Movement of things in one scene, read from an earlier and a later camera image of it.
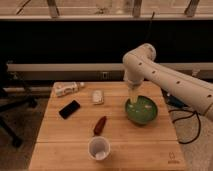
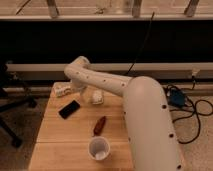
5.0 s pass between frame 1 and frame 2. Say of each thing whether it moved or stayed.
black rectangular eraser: stayed
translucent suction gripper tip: moved
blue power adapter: stayed
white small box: stayed
